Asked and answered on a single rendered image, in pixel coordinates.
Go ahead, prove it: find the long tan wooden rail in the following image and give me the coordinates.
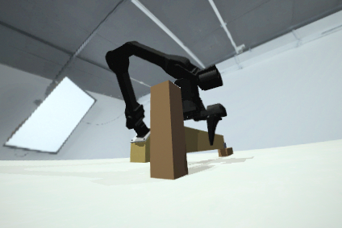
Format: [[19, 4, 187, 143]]
[[185, 126, 224, 153]]

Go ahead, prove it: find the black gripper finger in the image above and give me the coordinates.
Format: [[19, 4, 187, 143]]
[[206, 115, 222, 146]]

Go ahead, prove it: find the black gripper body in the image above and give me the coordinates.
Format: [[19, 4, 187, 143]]
[[181, 91, 227, 121]]

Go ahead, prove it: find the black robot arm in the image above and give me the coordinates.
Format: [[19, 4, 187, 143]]
[[105, 41, 223, 139]]

